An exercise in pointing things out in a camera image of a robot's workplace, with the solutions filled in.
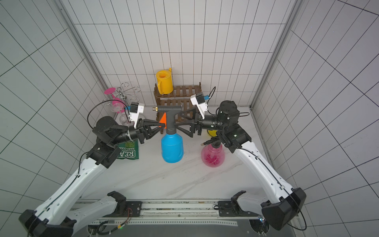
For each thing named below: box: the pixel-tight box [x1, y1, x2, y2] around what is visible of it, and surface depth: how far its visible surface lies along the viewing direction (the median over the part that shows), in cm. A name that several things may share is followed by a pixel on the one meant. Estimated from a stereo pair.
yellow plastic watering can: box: [155, 67, 174, 95], surface depth 86 cm
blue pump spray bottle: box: [152, 105, 184, 164], surface depth 58 cm
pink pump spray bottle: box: [200, 139, 226, 168], surface depth 86 cm
